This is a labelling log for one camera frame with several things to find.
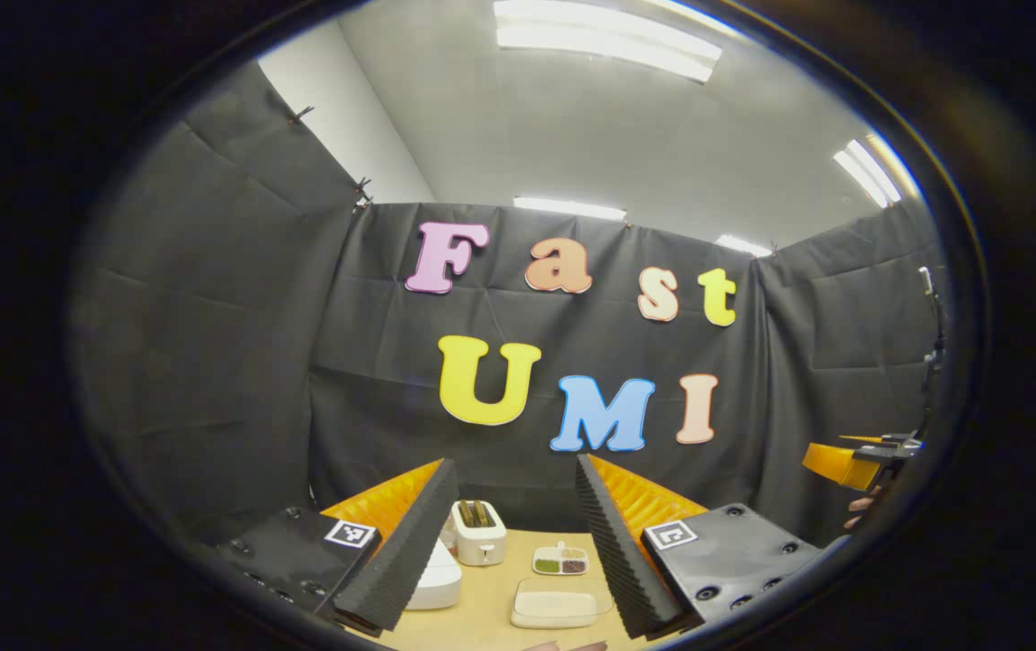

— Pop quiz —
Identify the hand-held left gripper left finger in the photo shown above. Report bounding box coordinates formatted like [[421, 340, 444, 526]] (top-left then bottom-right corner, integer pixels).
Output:
[[211, 457, 460, 638]]

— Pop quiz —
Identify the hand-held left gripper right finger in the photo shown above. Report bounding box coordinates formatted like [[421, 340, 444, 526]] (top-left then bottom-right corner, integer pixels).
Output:
[[574, 454, 822, 641]]

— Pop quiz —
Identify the white rice cooker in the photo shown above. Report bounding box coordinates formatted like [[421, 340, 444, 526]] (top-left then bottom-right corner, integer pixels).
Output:
[[404, 537, 464, 612]]

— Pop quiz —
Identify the white divided grain plate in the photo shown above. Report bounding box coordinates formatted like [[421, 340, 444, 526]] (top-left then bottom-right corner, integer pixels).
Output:
[[531, 540, 590, 578]]

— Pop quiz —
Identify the clear glass tray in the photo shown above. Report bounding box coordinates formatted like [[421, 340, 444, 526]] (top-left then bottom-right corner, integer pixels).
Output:
[[508, 576, 615, 632]]

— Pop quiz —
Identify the white toaster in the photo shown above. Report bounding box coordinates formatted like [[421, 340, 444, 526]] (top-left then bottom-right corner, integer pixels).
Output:
[[449, 498, 509, 569]]

